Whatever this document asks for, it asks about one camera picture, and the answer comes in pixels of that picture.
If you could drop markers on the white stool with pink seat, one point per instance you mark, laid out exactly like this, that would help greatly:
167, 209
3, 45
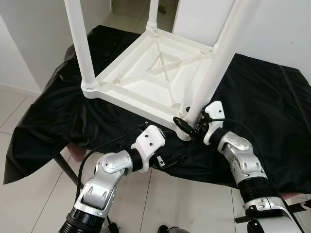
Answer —
296, 196
77, 154

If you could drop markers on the white plastic table top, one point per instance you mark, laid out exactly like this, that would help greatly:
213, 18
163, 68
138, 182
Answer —
146, 82

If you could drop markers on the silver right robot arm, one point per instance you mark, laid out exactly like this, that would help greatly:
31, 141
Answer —
243, 160

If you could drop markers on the black tablecloth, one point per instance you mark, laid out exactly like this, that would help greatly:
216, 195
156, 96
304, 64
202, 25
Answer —
267, 121

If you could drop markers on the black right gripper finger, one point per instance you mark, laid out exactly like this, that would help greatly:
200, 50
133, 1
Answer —
182, 125

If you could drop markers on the grey left robot foot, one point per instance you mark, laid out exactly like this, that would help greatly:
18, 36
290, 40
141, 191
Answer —
112, 228

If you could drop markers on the grey right robot foot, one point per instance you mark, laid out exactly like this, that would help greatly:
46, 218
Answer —
172, 229

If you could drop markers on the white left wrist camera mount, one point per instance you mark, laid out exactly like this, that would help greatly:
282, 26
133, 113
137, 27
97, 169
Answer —
149, 141

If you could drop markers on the black metal table leg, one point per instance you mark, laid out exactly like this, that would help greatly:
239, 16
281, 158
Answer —
68, 170
272, 211

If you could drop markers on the grey robot foot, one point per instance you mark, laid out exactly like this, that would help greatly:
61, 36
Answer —
112, 228
172, 229

